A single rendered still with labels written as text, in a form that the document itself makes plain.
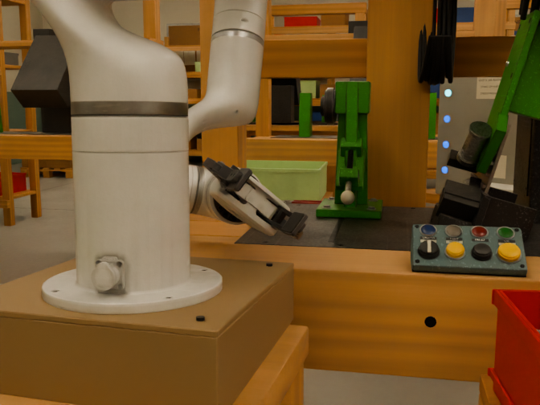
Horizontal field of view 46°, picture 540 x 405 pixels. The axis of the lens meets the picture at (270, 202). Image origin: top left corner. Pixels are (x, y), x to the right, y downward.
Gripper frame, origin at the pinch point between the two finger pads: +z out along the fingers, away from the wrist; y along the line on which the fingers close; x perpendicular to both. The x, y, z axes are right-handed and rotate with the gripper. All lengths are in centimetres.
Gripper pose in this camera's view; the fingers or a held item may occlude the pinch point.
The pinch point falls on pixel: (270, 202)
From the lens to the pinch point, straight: 80.0
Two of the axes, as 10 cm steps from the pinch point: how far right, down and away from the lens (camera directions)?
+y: -7.5, -6.0, -2.7
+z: 3.0, 0.5, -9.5
